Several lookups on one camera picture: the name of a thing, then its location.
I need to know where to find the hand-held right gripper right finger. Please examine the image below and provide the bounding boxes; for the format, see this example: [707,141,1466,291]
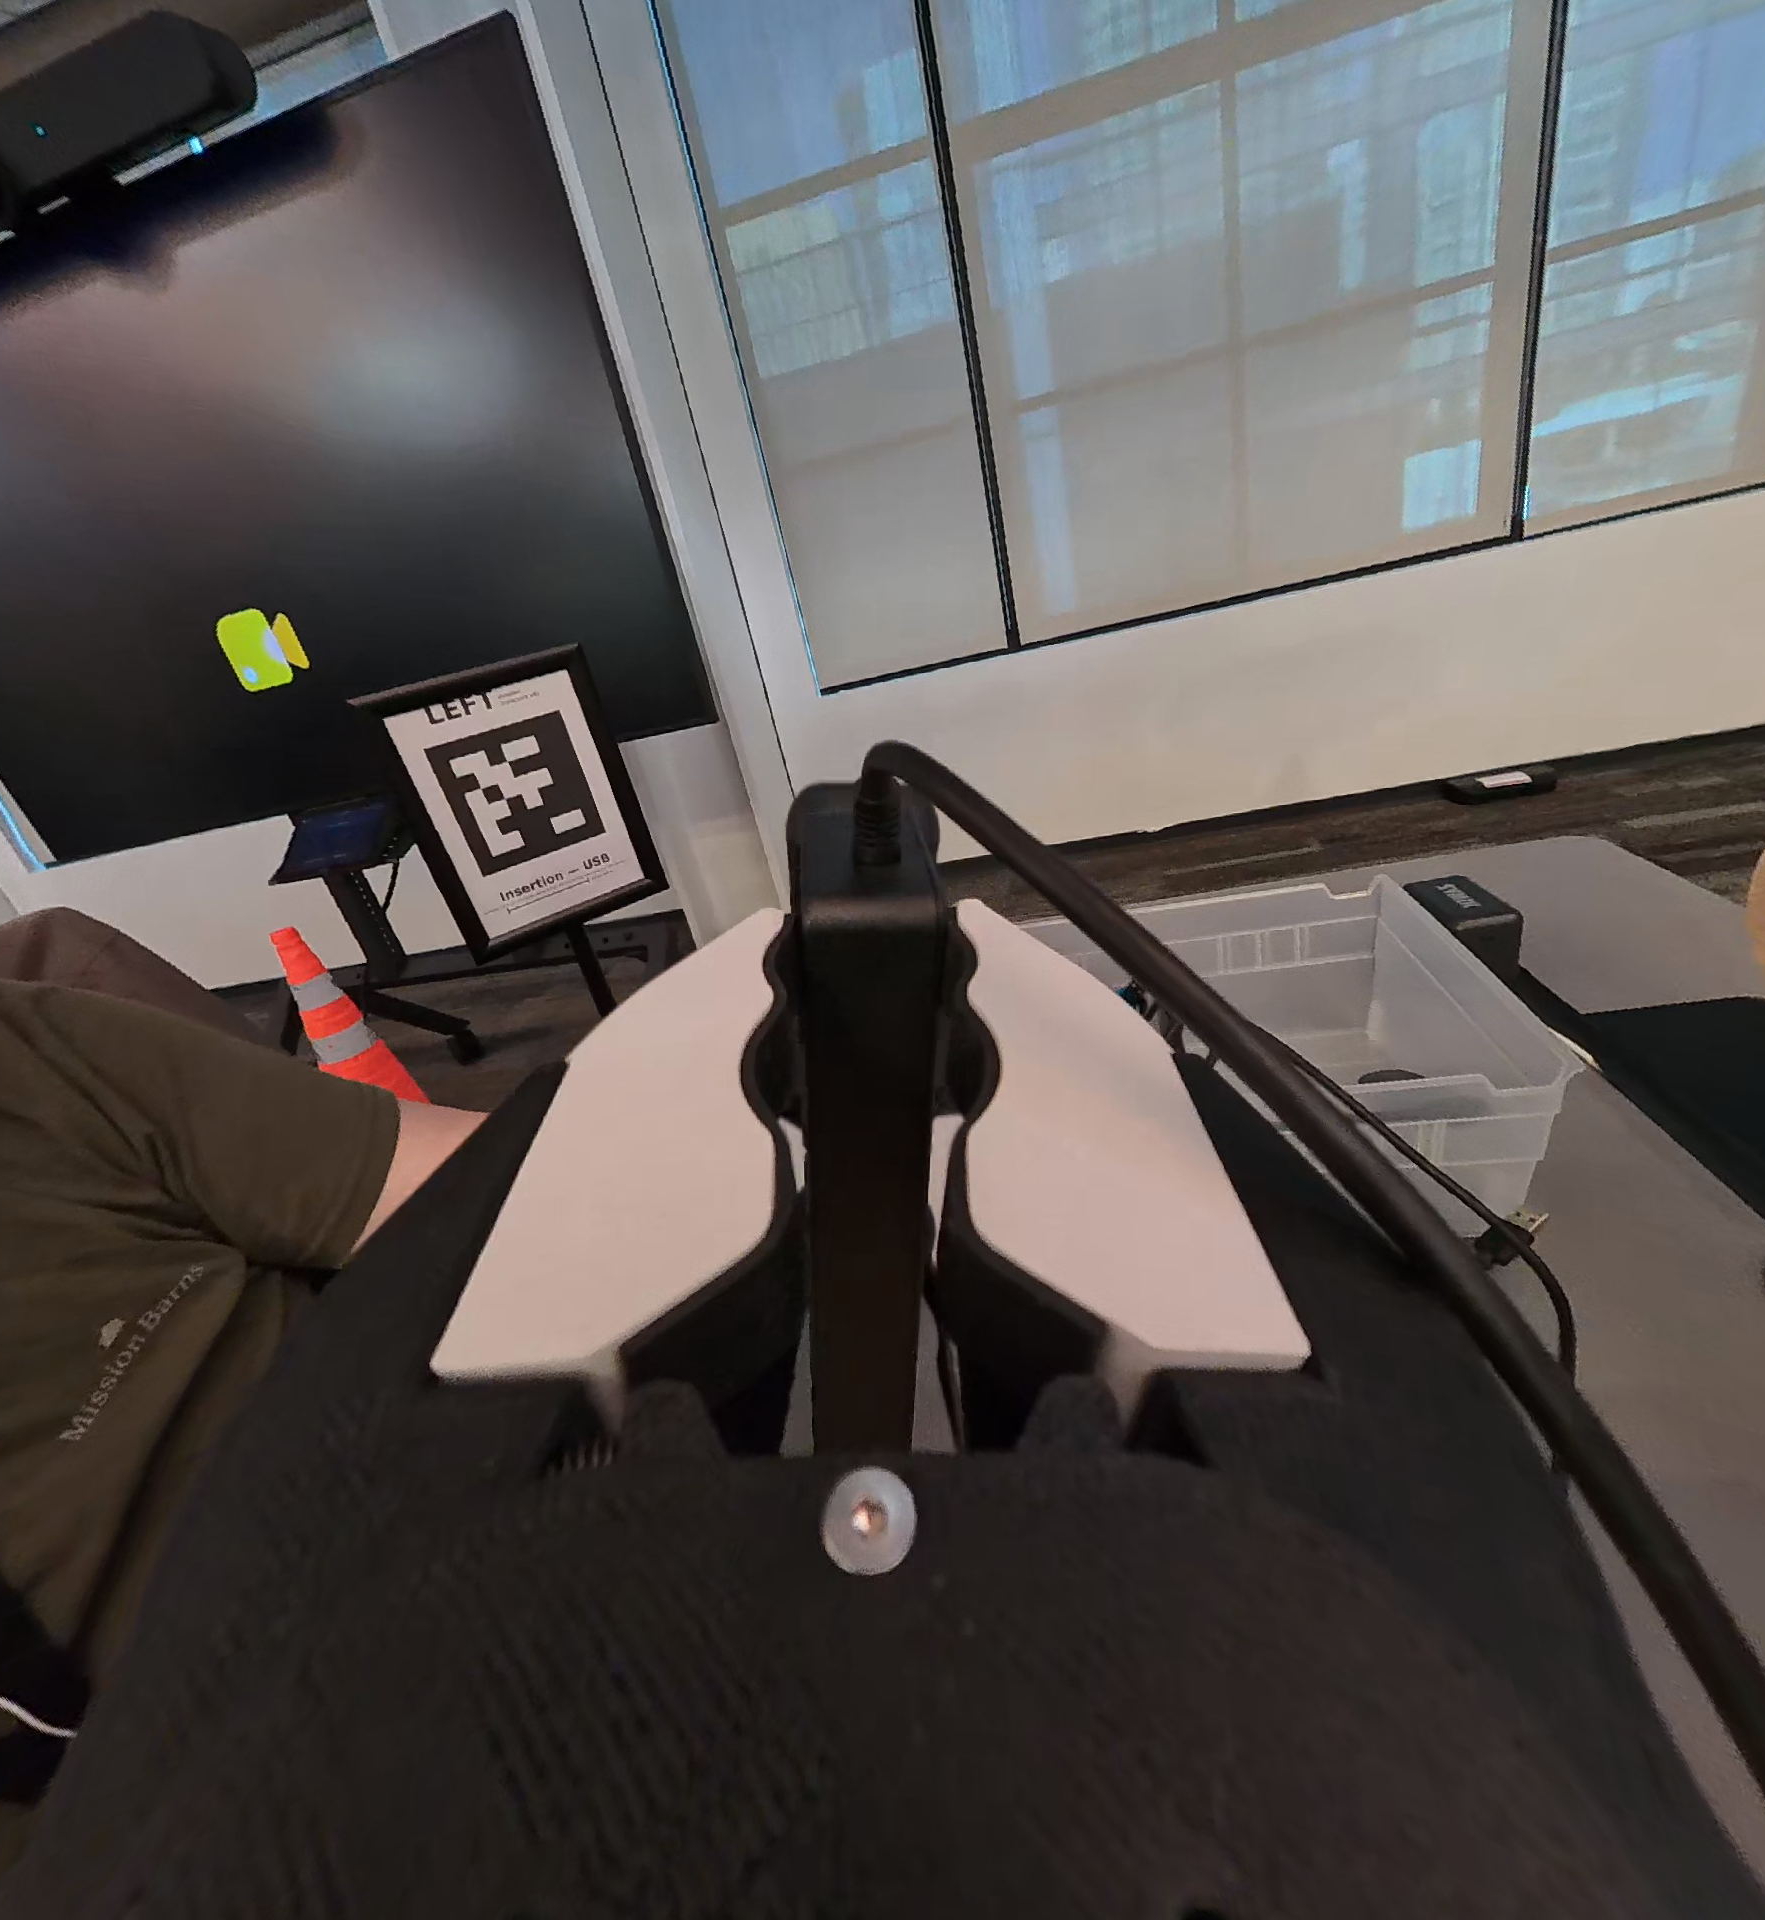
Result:
[942,903,1314,1384]

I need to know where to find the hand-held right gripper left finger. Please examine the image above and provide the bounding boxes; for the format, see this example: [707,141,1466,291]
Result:
[427,910,807,1386]

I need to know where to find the black 7-port USB hub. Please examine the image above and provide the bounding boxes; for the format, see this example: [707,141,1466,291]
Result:
[860,741,1765,1896]

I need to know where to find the clear plastic bin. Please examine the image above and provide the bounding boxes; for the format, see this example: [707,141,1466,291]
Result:
[1040,870,1593,1208]

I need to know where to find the person's left forearm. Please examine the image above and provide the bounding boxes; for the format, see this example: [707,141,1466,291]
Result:
[366,1094,500,1247]

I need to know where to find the orange traffic cone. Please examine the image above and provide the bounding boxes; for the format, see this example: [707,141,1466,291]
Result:
[268,926,433,1105]

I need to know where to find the black framed sign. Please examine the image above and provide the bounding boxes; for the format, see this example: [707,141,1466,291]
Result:
[349,645,674,1022]

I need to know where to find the small black tablet stand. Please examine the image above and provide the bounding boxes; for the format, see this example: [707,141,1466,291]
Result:
[273,796,480,1065]

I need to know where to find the black flat desk pad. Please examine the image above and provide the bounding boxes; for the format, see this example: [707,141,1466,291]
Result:
[1582,996,1765,1250]

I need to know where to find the large dark panel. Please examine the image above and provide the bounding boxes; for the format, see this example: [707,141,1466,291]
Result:
[0,16,722,864]

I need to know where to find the large glass window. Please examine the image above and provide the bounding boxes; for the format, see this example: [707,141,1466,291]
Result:
[652,0,1765,691]

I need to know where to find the black video bar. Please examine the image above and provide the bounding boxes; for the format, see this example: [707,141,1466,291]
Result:
[0,8,261,248]

